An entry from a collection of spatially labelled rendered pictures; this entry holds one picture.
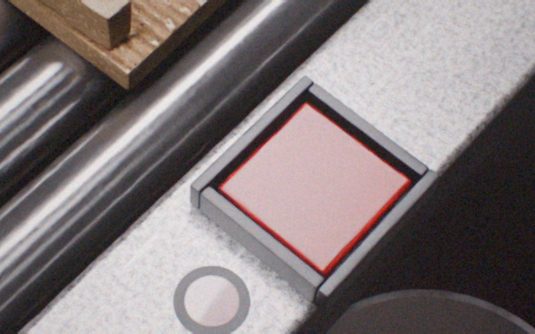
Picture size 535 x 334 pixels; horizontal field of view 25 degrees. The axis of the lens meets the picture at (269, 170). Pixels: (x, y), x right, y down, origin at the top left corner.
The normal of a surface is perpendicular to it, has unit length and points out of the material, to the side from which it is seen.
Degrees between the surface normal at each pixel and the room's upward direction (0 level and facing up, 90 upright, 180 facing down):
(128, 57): 0
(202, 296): 0
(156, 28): 0
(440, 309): 87
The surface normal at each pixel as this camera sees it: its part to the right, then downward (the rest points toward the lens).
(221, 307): 0.07, -0.48
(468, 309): -0.31, 0.80
